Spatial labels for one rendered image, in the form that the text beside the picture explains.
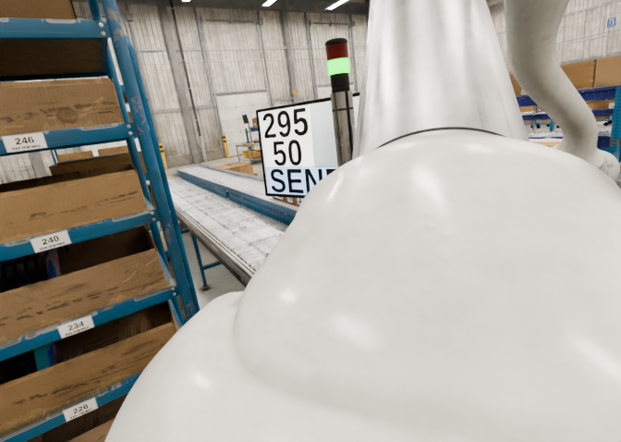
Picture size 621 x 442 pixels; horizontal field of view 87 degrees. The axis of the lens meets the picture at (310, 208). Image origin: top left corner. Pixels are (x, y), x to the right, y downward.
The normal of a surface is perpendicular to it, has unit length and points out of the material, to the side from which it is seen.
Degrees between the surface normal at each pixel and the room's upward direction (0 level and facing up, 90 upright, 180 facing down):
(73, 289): 91
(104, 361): 91
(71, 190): 90
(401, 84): 41
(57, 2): 123
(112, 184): 90
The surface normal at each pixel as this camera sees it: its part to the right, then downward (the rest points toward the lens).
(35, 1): 0.51, 0.66
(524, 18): -0.58, 0.76
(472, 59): 0.17, -0.54
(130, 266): 0.54, 0.16
